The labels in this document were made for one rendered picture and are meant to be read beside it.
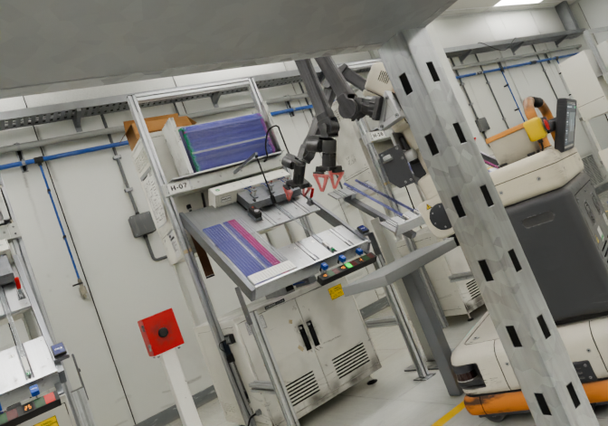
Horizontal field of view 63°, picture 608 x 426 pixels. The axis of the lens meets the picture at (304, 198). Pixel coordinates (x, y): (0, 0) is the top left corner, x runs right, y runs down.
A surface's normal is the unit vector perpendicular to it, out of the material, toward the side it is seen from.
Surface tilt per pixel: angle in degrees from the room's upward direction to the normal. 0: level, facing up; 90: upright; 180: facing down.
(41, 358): 47
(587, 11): 90
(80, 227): 90
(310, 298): 90
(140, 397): 90
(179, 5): 180
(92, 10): 180
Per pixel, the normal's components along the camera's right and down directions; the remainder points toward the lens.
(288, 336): 0.48, -0.28
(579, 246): -0.57, 0.14
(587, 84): -0.80, 0.26
